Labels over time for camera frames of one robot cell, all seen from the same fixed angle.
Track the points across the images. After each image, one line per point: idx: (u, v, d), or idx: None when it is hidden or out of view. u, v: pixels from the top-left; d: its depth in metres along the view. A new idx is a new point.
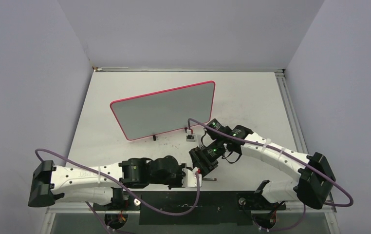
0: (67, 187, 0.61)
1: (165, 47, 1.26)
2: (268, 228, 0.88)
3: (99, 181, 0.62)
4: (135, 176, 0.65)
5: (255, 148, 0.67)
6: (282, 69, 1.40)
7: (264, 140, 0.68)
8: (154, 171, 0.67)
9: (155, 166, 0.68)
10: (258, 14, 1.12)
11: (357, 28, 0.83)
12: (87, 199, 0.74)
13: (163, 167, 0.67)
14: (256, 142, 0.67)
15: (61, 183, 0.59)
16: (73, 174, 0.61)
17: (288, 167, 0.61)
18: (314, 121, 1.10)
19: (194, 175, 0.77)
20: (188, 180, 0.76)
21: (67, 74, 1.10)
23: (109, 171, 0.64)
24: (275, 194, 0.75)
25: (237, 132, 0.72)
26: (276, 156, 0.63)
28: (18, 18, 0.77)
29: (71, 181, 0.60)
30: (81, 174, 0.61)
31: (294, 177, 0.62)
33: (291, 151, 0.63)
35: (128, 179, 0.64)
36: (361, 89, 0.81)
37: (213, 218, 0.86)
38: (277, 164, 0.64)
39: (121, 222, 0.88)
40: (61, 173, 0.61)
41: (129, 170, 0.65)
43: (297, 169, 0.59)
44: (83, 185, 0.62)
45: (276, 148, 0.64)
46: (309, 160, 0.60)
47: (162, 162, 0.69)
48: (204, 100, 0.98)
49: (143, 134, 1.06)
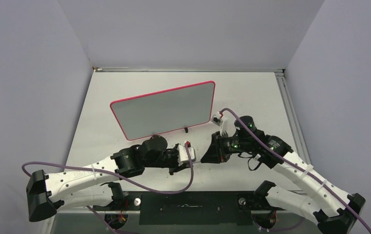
0: (64, 191, 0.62)
1: (165, 47, 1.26)
2: (268, 228, 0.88)
3: (96, 177, 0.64)
4: (129, 165, 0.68)
5: (293, 171, 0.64)
6: (282, 69, 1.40)
7: (304, 164, 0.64)
8: (144, 154, 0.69)
9: (143, 149, 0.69)
10: (258, 15, 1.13)
11: (357, 29, 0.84)
12: (88, 202, 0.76)
13: (151, 147, 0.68)
14: (296, 165, 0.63)
15: (58, 188, 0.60)
16: (67, 178, 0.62)
17: (326, 202, 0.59)
18: (314, 121, 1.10)
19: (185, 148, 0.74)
20: (181, 156, 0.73)
21: (67, 75, 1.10)
23: (103, 166, 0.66)
24: (283, 203, 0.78)
25: (274, 145, 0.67)
26: (315, 186, 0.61)
28: (18, 18, 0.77)
29: (67, 184, 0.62)
30: (76, 175, 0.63)
31: (325, 211, 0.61)
33: (331, 185, 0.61)
35: (121, 168, 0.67)
36: (360, 89, 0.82)
37: (214, 218, 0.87)
38: (313, 195, 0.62)
39: (121, 222, 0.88)
40: (55, 179, 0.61)
41: (122, 161, 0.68)
43: (336, 208, 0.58)
44: (81, 185, 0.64)
45: (319, 179, 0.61)
46: (349, 201, 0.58)
47: (150, 143, 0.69)
48: (204, 100, 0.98)
49: (143, 134, 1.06)
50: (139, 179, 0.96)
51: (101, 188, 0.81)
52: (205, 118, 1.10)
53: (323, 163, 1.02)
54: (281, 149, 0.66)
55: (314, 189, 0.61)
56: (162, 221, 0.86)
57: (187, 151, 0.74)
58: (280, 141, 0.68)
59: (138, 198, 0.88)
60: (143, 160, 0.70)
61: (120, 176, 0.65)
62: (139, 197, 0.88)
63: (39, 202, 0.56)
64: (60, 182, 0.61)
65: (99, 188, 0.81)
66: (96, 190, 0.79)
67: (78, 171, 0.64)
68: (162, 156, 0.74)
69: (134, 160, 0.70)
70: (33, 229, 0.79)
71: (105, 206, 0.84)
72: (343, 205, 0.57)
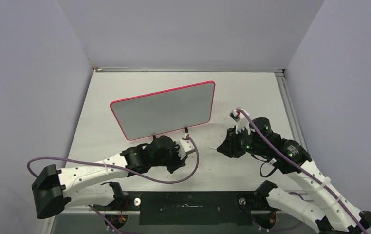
0: (77, 186, 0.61)
1: (165, 47, 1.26)
2: (268, 228, 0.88)
3: (107, 172, 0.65)
4: (139, 162, 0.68)
5: (310, 182, 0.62)
6: (282, 69, 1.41)
7: (321, 176, 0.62)
8: (154, 152, 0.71)
9: (153, 147, 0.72)
10: (257, 15, 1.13)
11: (357, 29, 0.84)
12: (92, 201, 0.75)
13: (160, 145, 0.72)
14: (314, 176, 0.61)
15: (72, 182, 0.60)
16: (80, 172, 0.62)
17: (337, 217, 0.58)
18: (313, 121, 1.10)
19: (186, 140, 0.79)
20: (183, 146, 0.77)
21: (67, 74, 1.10)
23: (115, 163, 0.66)
24: (283, 205, 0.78)
25: (293, 151, 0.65)
26: (329, 200, 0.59)
28: (18, 18, 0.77)
29: (81, 178, 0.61)
30: (89, 170, 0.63)
31: (332, 223, 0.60)
33: (345, 201, 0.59)
35: (132, 163, 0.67)
36: (360, 89, 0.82)
37: (214, 218, 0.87)
38: (324, 207, 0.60)
39: (121, 222, 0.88)
40: (68, 173, 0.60)
41: (131, 158, 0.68)
43: (346, 225, 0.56)
44: (93, 179, 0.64)
45: (334, 193, 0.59)
46: (361, 218, 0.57)
47: (160, 142, 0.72)
48: (204, 100, 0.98)
49: (143, 134, 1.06)
50: (140, 179, 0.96)
51: (103, 187, 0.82)
52: (205, 118, 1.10)
53: (323, 163, 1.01)
54: (299, 157, 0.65)
55: (327, 203, 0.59)
56: (161, 221, 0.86)
57: (190, 142, 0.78)
58: (298, 147, 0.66)
59: (138, 198, 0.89)
60: (151, 158, 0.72)
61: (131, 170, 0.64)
62: (139, 197, 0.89)
63: (52, 195, 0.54)
64: (74, 176, 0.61)
65: (100, 187, 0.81)
66: (99, 189, 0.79)
67: (90, 166, 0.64)
68: (168, 154, 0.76)
69: (142, 157, 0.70)
70: (33, 229, 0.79)
71: (105, 206, 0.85)
72: (354, 223, 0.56)
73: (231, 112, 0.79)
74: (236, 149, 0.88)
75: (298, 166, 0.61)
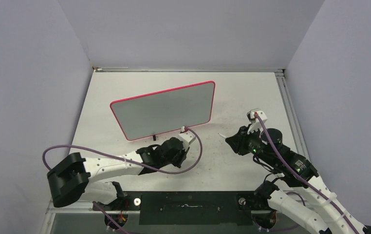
0: (98, 176, 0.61)
1: (165, 47, 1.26)
2: (268, 228, 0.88)
3: (126, 166, 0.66)
4: (151, 160, 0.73)
5: (316, 197, 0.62)
6: (282, 69, 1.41)
7: (327, 190, 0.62)
8: (165, 152, 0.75)
9: (164, 147, 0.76)
10: (257, 15, 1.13)
11: (357, 29, 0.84)
12: (97, 196, 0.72)
13: (172, 146, 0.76)
14: (321, 192, 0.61)
15: (96, 172, 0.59)
16: (103, 163, 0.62)
17: (342, 232, 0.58)
18: (313, 121, 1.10)
19: (184, 133, 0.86)
20: (185, 139, 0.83)
21: (67, 74, 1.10)
23: (132, 158, 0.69)
24: (285, 209, 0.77)
25: (300, 166, 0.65)
26: (335, 215, 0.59)
28: (18, 18, 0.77)
29: (103, 168, 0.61)
30: (111, 162, 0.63)
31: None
33: (350, 215, 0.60)
35: (146, 160, 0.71)
36: (359, 89, 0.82)
37: (213, 218, 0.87)
38: (329, 222, 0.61)
39: (121, 222, 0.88)
40: (92, 162, 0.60)
41: (144, 156, 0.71)
43: None
44: (112, 172, 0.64)
45: (340, 208, 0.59)
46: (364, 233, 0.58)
47: (171, 142, 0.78)
48: (204, 100, 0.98)
49: (143, 134, 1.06)
50: (140, 178, 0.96)
51: (108, 184, 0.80)
52: (205, 118, 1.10)
53: (323, 163, 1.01)
54: (306, 172, 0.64)
55: (332, 218, 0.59)
56: (161, 221, 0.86)
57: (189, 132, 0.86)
58: (306, 163, 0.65)
59: (138, 198, 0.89)
60: (161, 158, 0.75)
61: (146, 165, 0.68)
62: (139, 198, 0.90)
63: (78, 182, 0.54)
64: (97, 165, 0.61)
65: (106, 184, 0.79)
66: (105, 185, 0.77)
67: (110, 158, 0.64)
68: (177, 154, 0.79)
69: (154, 156, 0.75)
70: (33, 229, 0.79)
71: (105, 206, 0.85)
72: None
73: (249, 114, 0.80)
74: (243, 148, 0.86)
75: (306, 182, 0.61)
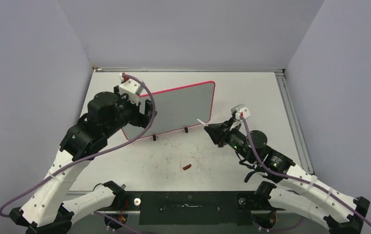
0: (49, 209, 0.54)
1: (165, 47, 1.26)
2: (268, 228, 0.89)
3: (60, 179, 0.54)
4: (87, 138, 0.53)
5: (299, 185, 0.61)
6: (282, 69, 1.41)
7: (308, 175, 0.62)
8: (96, 119, 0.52)
9: (92, 115, 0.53)
10: (257, 14, 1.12)
11: (357, 29, 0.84)
12: (95, 205, 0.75)
13: (98, 109, 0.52)
14: (301, 179, 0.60)
15: (37, 213, 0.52)
16: (37, 199, 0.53)
17: (335, 210, 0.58)
18: (313, 121, 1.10)
19: (125, 83, 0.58)
20: (129, 90, 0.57)
21: (67, 74, 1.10)
23: (61, 164, 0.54)
24: (288, 206, 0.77)
25: (276, 161, 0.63)
26: (323, 196, 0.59)
28: (17, 17, 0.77)
29: (43, 204, 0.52)
30: (44, 191, 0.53)
31: (334, 218, 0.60)
33: (337, 192, 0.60)
35: (79, 150, 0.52)
36: (359, 89, 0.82)
37: (213, 218, 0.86)
38: (321, 204, 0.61)
39: (121, 221, 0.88)
40: (28, 207, 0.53)
41: (73, 143, 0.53)
43: (345, 215, 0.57)
44: (56, 194, 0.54)
45: (324, 189, 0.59)
46: (356, 205, 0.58)
47: (92, 106, 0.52)
48: (204, 98, 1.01)
49: (142, 134, 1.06)
50: (139, 178, 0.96)
51: (99, 189, 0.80)
52: (205, 118, 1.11)
53: (322, 163, 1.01)
54: (283, 165, 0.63)
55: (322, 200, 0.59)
56: (162, 221, 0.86)
57: (132, 81, 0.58)
58: (281, 156, 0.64)
59: (138, 198, 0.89)
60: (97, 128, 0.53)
61: (81, 159, 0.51)
62: (139, 198, 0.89)
63: None
64: (35, 207, 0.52)
65: (97, 190, 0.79)
66: (96, 191, 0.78)
67: (42, 187, 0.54)
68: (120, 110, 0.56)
69: (90, 129, 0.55)
70: None
71: (105, 206, 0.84)
72: (352, 213, 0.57)
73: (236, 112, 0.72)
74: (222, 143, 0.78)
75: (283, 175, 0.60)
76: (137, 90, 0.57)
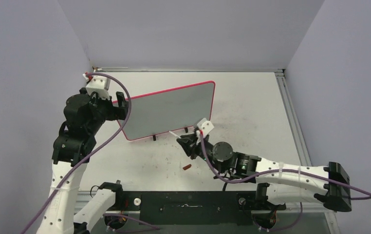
0: (67, 222, 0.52)
1: (165, 47, 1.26)
2: (268, 228, 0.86)
3: (67, 188, 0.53)
4: (77, 142, 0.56)
5: (271, 176, 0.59)
6: (282, 69, 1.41)
7: (275, 164, 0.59)
8: (78, 121, 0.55)
9: (71, 120, 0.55)
10: (257, 14, 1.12)
11: (357, 29, 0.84)
12: (102, 209, 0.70)
13: (75, 111, 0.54)
14: (268, 170, 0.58)
15: (56, 229, 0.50)
16: (50, 217, 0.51)
17: (312, 185, 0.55)
18: (313, 121, 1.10)
19: (92, 81, 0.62)
20: (97, 87, 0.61)
21: (67, 74, 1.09)
23: (62, 175, 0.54)
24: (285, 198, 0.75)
25: (245, 163, 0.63)
26: (294, 177, 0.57)
28: (16, 17, 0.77)
29: (59, 218, 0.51)
30: (54, 207, 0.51)
31: (320, 195, 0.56)
33: (307, 168, 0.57)
35: (74, 155, 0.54)
36: (359, 89, 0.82)
37: (213, 218, 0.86)
38: (300, 185, 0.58)
39: (121, 221, 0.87)
40: (44, 229, 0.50)
41: (65, 151, 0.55)
43: (323, 186, 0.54)
44: (68, 204, 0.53)
45: (293, 170, 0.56)
46: (328, 173, 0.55)
47: (68, 109, 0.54)
48: (204, 99, 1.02)
49: (143, 134, 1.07)
50: (140, 178, 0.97)
51: (98, 194, 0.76)
52: (205, 118, 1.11)
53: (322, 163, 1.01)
54: (250, 165, 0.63)
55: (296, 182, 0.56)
56: (161, 221, 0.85)
57: (96, 79, 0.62)
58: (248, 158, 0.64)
59: (137, 198, 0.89)
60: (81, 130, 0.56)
61: (80, 161, 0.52)
62: (139, 197, 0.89)
63: None
64: (51, 225, 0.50)
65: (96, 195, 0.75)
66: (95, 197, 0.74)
67: (48, 205, 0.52)
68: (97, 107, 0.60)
69: (73, 133, 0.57)
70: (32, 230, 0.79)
71: None
72: (327, 182, 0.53)
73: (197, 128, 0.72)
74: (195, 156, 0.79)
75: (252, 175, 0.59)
76: (105, 85, 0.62)
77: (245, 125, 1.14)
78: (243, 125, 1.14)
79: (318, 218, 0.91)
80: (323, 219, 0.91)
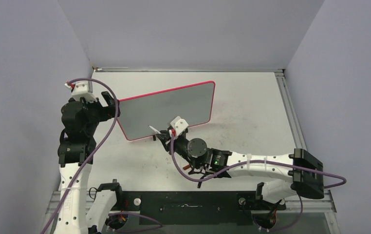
0: (82, 219, 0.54)
1: (165, 47, 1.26)
2: (268, 228, 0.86)
3: (79, 187, 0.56)
4: (80, 145, 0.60)
5: (241, 167, 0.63)
6: (282, 69, 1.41)
7: (245, 156, 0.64)
8: (77, 126, 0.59)
9: (70, 126, 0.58)
10: (257, 14, 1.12)
11: (357, 29, 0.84)
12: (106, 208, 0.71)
13: (72, 117, 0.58)
14: (239, 163, 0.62)
15: (73, 226, 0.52)
16: (65, 217, 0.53)
17: (278, 173, 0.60)
18: (313, 121, 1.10)
19: (74, 88, 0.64)
20: (82, 92, 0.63)
21: (67, 74, 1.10)
23: (71, 176, 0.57)
24: (275, 195, 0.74)
25: (218, 158, 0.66)
26: (262, 167, 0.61)
28: (17, 18, 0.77)
29: (75, 216, 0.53)
30: (67, 207, 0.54)
31: (287, 180, 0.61)
33: (273, 157, 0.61)
35: (81, 155, 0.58)
36: (359, 89, 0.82)
37: (213, 217, 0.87)
38: (269, 174, 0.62)
39: (121, 222, 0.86)
40: (61, 229, 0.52)
41: (70, 154, 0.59)
43: (287, 173, 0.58)
44: (81, 202, 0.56)
45: (259, 160, 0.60)
46: (293, 160, 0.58)
47: (65, 118, 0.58)
48: (204, 99, 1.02)
49: (142, 134, 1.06)
50: (139, 178, 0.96)
51: (99, 195, 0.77)
52: (205, 118, 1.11)
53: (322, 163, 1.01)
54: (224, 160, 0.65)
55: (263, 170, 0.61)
56: (161, 221, 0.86)
57: (78, 87, 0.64)
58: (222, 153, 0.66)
59: (138, 198, 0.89)
60: (82, 133, 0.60)
61: (86, 159, 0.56)
62: (139, 198, 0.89)
63: None
64: (68, 224, 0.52)
65: (98, 196, 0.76)
66: (98, 198, 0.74)
67: (62, 206, 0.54)
68: (89, 111, 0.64)
69: (73, 138, 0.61)
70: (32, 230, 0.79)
71: None
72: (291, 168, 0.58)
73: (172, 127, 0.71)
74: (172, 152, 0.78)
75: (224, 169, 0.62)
76: (88, 88, 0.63)
77: (245, 125, 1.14)
78: (242, 125, 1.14)
79: (318, 218, 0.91)
80: (323, 219, 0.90)
